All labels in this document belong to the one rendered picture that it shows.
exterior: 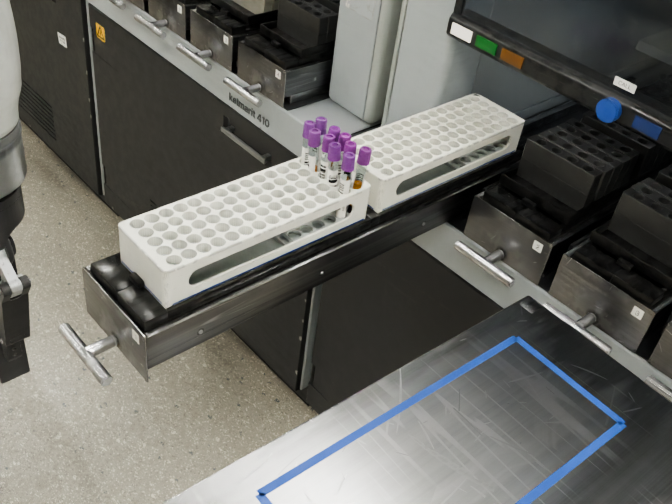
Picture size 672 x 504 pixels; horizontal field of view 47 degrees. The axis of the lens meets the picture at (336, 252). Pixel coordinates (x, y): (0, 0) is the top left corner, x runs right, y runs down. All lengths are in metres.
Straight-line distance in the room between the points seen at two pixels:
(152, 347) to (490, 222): 0.50
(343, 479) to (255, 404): 1.12
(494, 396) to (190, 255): 0.35
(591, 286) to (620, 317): 0.05
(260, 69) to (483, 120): 0.43
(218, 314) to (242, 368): 1.01
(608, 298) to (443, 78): 0.42
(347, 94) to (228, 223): 0.55
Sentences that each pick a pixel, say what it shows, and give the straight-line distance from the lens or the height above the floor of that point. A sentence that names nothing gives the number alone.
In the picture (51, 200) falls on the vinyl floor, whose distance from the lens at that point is 2.42.
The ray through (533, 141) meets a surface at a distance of 1.11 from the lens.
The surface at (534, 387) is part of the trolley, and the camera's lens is 0.83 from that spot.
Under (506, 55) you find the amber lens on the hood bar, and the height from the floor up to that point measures 0.98.
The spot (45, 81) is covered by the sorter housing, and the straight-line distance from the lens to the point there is 2.33.
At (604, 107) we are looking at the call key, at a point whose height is 0.98.
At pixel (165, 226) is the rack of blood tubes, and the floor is 0.86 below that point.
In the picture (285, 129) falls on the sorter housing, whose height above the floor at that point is 0.70.
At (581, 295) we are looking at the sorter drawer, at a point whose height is 0.77.
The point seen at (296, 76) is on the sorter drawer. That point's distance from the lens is 1.36.
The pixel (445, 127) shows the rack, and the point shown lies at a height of 0.86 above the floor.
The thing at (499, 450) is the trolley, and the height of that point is 0.82.
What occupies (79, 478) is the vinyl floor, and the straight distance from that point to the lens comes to 1.72.
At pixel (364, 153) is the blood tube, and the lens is 0.93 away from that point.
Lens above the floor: 1.40
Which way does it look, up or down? 39 degrees down
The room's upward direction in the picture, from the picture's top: 8 degrees clockwise
